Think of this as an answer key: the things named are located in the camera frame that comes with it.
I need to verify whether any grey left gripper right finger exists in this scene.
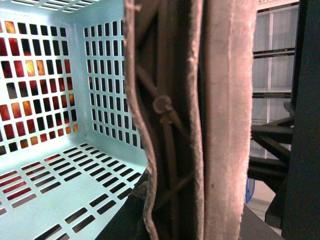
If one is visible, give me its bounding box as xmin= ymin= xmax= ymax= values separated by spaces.
xmin=201 ymin=0 xmax=257 ymax=240

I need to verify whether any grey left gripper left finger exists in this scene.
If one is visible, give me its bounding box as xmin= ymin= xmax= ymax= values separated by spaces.
xmin=123 ymin=0 xmax=206 ymax=240

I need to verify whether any light blue plastic basket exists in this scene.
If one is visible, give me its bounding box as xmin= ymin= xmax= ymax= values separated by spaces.
xmin=0 ymin=0 xmax=147 ymax=240

